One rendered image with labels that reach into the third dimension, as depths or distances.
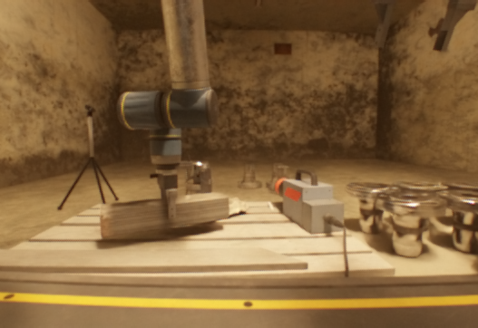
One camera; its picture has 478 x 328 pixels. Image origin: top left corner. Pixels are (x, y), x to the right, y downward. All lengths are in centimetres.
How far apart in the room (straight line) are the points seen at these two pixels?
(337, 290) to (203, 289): 14
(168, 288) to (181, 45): 56
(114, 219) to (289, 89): 571
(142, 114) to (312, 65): 598
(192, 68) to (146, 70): 582
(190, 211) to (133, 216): 19
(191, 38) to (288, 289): 60
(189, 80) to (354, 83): 628
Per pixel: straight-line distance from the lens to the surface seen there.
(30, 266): 93
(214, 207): 100
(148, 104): 77
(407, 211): 118
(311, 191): 109
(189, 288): 30
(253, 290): 29
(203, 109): 71
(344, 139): 665
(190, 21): 72
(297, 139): 627
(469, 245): 148
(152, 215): 94
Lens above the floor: 50
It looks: 6 degrees down
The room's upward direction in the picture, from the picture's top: straight up
